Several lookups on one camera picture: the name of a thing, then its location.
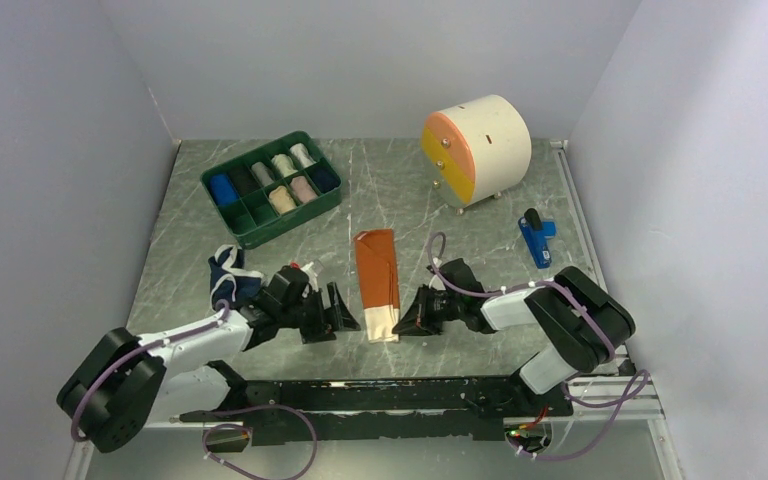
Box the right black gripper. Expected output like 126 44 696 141
393 284 464 337

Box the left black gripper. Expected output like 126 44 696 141
279 282 360 344

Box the orange cream underwear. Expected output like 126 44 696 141
353 229 401 343

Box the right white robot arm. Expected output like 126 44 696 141
391 258 636 415

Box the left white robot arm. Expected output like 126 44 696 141
56 264 360 453

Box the navy white crumpled underwear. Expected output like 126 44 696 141
208 244 264 309

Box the beige rolled underwear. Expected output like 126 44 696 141
268 186 297 215

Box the pink rolled underwear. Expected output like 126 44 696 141
290 175 318 204

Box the navy rolled underwear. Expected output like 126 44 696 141
308 165 341 194

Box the grey rolled underwear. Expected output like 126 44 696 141
251 162 275 187

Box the cream rolled underwear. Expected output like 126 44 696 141
271 153 298 178

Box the blue rolled underwear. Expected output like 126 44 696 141
208 173 240 207

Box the black rolled underwear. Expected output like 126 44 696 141
227 165 261 197

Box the white rolled underwear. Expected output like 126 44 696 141
290 143 317 169

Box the blue black hand tool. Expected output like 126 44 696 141
518 208 556 269

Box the green divided storage tray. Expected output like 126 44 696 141
200 130 344 250

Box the round cream drawer cabinet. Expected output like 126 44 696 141
420 94 532 214

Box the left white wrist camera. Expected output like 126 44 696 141
290 260 324 291

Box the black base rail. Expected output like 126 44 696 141
177 375 573 446

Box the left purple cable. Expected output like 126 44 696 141
69 299 319 480

